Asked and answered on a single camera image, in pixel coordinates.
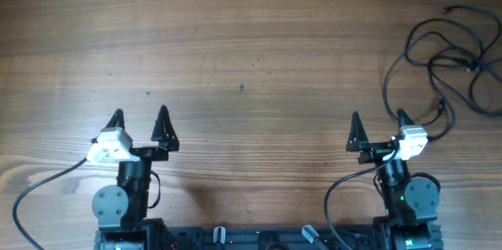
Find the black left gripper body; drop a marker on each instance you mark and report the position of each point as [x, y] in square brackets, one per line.
[151, 153]

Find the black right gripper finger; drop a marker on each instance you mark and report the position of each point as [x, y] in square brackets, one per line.
[357, 139]
[403, 118]

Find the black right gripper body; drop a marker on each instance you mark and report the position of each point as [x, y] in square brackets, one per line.
[375, 152]

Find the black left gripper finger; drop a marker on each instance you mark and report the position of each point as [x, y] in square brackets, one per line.
[117, 120]
[163, 132]

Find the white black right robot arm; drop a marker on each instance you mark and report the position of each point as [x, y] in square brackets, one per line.
[411, 200]

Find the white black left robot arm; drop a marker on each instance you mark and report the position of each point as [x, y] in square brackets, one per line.
[121, 209]

